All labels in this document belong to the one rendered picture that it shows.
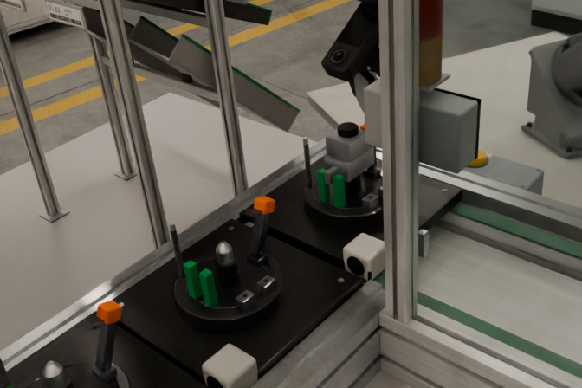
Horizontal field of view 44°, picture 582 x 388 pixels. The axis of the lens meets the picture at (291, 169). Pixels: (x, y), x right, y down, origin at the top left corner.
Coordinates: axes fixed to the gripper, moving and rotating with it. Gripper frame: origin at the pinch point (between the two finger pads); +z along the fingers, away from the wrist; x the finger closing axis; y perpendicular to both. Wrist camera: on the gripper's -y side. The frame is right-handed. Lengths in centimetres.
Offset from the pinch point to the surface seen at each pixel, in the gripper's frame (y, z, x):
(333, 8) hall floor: 281, 108, 238
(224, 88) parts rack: -11.3, -5.5, 19.1
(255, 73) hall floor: 177, 107, 209
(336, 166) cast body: -9.5, 2.7, -0.2
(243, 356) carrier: -40.0, 8.2, -10.7
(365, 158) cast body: -5.5, 2.7, -2.2
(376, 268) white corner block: -16.9, 10.5, -12.0
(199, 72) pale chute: -12.6, -7.9, 22.7
